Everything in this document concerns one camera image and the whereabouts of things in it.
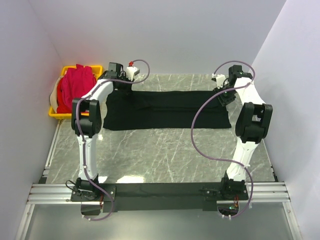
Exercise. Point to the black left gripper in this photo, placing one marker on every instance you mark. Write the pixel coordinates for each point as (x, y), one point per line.
(129, 88)

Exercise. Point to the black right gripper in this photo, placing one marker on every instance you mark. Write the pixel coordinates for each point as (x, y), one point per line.
(224, 101)

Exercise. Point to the black t shirt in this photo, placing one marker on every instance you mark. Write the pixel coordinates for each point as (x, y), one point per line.
(164, 110)

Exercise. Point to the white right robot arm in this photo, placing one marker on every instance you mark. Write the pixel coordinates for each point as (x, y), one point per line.
(251, 126)

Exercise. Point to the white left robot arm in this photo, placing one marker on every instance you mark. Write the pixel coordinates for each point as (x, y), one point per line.
(86, 121)

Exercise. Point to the yellow plastic bin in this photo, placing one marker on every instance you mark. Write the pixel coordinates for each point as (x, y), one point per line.
(96, 69)

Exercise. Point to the magenta t shirt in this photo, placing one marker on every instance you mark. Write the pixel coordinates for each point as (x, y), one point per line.
(76, 83)

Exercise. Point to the beige t shirt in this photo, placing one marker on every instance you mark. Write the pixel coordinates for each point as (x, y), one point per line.
(53, 98)

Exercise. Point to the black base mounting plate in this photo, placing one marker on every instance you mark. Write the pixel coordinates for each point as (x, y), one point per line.
(163, 196)

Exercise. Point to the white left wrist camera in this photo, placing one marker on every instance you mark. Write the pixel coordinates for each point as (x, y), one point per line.
(131, 72)

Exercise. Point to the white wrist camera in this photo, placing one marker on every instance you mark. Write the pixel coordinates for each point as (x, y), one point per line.
(219, 79)
(131, 72)

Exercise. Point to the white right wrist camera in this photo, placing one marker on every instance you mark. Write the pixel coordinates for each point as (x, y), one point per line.
(219, 79)

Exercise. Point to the aluminium extrusion rail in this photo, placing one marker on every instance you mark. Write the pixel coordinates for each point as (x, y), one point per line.
(53, 194)

